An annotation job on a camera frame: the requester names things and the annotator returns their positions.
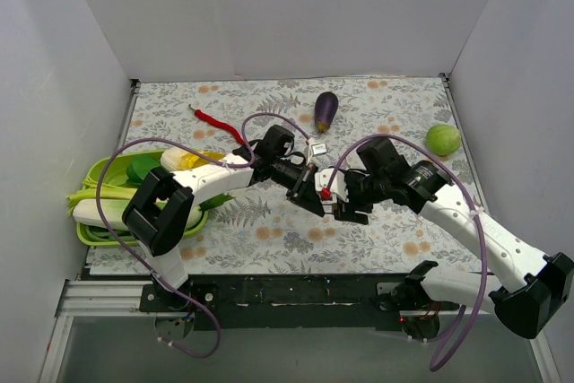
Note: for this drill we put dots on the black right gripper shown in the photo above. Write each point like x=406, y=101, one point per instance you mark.
x=351, y=203

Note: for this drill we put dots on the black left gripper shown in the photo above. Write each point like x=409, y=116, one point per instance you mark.
x=303, y=186

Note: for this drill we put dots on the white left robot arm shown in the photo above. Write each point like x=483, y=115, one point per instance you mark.
x=157, y=214

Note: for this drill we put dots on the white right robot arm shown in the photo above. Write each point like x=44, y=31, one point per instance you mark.
x=520, y=284

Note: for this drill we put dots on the purple eggplant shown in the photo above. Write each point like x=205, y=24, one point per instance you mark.
x=326, y=107

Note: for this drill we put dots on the green lettuce leaf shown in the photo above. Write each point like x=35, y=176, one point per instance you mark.
x=215, y=202

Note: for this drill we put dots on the red chili pepper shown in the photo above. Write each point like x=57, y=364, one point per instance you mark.
x=198, y=113

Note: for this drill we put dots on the green bok choy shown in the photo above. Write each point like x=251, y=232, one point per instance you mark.
x=124, y=175

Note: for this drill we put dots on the green tray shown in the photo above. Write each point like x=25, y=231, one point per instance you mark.
x=96, y=236

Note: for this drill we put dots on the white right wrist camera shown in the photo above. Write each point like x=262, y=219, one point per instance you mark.
x=331, y=186

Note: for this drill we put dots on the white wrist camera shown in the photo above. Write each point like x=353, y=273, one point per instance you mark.
x=331, y=186
x=315, y=149

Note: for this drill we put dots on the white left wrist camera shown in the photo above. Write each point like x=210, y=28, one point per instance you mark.
x=315, y=149

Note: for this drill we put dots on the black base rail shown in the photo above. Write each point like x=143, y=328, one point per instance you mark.
x=290, y=301

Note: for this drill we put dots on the aluminium frame rail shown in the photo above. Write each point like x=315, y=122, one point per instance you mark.
x=113, y=298

